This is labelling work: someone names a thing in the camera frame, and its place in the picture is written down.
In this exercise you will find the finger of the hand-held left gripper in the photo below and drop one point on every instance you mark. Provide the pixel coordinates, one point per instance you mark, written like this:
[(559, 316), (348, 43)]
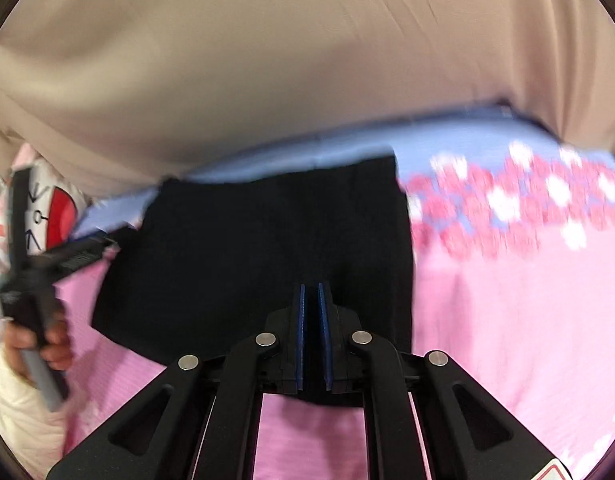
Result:
[(82, 255), (21, 210)]

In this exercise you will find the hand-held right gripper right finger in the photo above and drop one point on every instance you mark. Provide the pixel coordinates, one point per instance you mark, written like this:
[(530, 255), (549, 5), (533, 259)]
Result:
[(326, 340)]

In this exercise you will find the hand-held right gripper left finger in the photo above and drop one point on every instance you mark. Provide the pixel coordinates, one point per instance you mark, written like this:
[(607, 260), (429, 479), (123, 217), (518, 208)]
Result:
[(301, 340)]

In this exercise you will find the black pants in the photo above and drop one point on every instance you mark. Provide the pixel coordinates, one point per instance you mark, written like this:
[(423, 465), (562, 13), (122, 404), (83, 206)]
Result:
[(267, 250)]

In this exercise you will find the person's left forearm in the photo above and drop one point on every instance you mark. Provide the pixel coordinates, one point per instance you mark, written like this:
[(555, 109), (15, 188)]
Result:
[(17, 410)]

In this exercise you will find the person's left hand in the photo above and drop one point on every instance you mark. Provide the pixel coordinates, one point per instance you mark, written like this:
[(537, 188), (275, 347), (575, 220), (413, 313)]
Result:
[(52, 345)]

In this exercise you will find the cartoon face pillow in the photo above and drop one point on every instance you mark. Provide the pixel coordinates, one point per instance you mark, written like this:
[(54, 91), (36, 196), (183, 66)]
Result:
[(62, 210)]

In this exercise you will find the pink floral bed sheet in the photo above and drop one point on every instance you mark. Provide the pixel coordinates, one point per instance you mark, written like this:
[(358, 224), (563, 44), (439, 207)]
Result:
[(487, 310)]

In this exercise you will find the beige duvet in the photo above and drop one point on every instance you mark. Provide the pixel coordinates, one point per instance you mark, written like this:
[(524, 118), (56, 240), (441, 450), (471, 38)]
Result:
[(297, 60)]

